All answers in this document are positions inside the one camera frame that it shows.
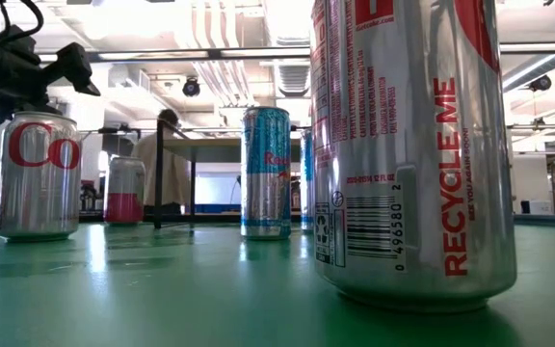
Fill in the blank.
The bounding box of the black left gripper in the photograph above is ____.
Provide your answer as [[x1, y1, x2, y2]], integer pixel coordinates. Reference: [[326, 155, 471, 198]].
[[0, 26, 101, 129]]

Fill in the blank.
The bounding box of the silver Diet Coke can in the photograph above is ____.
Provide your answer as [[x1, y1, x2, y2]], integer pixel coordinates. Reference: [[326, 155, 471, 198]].
[[308, 0, 518, 314], [0, 111, 84, 243]]

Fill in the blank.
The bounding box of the red white Spindrift can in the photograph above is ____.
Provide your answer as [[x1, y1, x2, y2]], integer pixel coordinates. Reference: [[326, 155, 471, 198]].
[[104, 154, 146, 227]]

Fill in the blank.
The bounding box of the black ceiling spotlight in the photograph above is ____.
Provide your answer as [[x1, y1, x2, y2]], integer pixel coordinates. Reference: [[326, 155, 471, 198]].
[[528, 74, 554, 93], [182, 76, 202, 98]]

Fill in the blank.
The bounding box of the person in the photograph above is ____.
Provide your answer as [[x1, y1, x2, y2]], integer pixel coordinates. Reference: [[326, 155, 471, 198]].
[[131, 108, 193, 217]]

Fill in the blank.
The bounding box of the black overhead light bar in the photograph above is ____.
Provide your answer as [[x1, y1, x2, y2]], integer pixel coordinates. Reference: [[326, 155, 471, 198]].
[[36, 40, 555, 64]]

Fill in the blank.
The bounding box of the blue storage bin row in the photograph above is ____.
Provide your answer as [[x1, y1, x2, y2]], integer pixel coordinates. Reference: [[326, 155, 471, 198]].
[[194, 202, 243, 215]]

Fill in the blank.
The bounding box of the green table mat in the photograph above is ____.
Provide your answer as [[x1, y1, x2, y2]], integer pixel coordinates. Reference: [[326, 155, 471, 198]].
[[0, 222, 555, 347]]

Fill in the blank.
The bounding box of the small white box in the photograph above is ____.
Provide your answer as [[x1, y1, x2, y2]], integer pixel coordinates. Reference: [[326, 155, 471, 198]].
[[529, 200, 555, 216]]

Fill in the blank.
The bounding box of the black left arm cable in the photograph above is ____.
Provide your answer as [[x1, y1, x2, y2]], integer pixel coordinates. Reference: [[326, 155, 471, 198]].
[[0, 0, 46, 43]]

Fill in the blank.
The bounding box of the wooden shelf with black frame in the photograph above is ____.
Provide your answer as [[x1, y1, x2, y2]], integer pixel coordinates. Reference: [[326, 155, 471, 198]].
[[153, 119, 313, 231]]

